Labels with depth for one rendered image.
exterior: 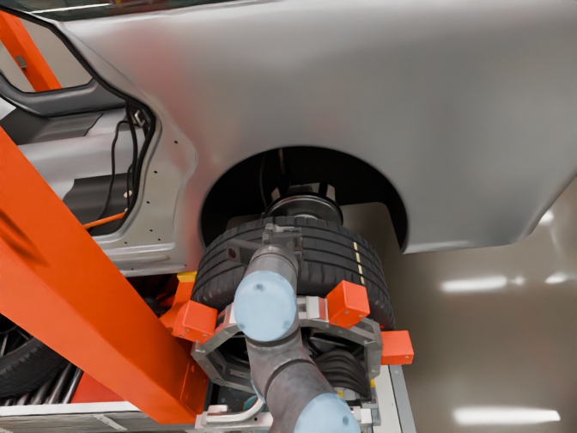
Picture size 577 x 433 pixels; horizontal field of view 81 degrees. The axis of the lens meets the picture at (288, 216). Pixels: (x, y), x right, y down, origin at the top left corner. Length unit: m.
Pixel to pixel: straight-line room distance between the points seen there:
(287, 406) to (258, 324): 0.11
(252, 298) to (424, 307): 1.78
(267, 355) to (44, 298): 0.47
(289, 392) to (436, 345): 1.66
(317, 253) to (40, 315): 0.64
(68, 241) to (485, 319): 2.02
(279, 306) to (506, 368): 1.76
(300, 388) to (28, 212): 0.56
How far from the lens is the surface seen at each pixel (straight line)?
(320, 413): 0.45
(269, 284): 0.48
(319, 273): 0.87
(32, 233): 0.76
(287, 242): 0.69
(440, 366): 2.05
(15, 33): 3.99
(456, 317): 2.21
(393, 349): 1.07
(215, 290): 0.94
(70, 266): 0.83
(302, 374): 0.50
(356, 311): 0.83
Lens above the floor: 1.86
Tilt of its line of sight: 43 degrees down
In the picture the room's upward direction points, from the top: 12 degrees counter-clockwise
